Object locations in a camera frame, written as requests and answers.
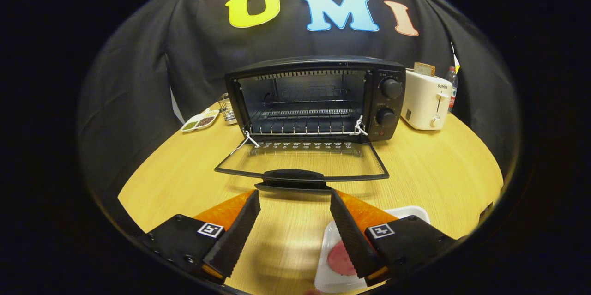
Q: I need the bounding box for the white square food plate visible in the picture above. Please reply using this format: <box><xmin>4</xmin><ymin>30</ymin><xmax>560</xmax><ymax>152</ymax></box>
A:
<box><xmin>314</xmin><ymin>205</ymin><xmax>431</xmax><ymax>294</ymax></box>

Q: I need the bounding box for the black toaster oven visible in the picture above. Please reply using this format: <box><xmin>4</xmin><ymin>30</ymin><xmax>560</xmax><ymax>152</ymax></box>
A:
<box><xmin>214</xmin><ymin>56</ymin><xmax>407</xmax><ymax>193</ymax></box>

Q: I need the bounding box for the white divided snack dish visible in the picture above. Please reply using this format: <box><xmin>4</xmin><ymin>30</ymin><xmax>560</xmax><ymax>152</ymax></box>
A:
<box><xmin>180</xmin><ymin>109</ymin><xmax>220</xmax><ymax>133</ymax></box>

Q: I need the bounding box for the black backdrop cloth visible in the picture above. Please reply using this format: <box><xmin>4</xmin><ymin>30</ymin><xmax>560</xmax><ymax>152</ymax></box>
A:
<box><xmin>76</xmin><ymin>0</ymin><xmax>520</xmax><ymax>194</ymax></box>

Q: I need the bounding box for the clear plastic water bottle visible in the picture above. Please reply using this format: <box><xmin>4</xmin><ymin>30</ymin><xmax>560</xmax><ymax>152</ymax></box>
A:
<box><xmin>446</xmin><ymin>66</ymin><xmax>458</xmax><ymax>114</ymax></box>

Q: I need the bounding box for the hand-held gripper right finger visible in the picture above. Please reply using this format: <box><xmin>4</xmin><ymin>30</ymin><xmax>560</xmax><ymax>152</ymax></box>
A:
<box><xmin>330</xmin><ymin>189</ymin><xmax>458</xmax><ymax>286</ymax></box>

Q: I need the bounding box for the white bread toaster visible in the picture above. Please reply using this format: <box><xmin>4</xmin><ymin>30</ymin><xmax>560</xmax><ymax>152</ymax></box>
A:
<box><xmin>401</xmin><ymin>69</ymin><xmax>453</xmax><ymax>131</ymax></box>

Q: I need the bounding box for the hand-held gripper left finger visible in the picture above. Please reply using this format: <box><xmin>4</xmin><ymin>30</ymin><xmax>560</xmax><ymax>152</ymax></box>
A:
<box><xmin>139</xmin><ymin>189</ymin><xmax>261</xmax><ymax>285</ymax></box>

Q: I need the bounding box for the clear glass cup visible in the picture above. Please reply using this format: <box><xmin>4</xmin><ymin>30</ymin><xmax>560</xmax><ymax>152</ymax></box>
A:
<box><xmin>218</xmin><ymin>93</ymin><xmax>237</xmax><ymax>125</ymax></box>

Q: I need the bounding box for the pink meat slice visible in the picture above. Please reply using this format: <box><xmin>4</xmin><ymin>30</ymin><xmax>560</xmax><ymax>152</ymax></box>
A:
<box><xmin>327</xmin><ymin>240</ymin><xmax>357</xmax><ymax>277</ymax></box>

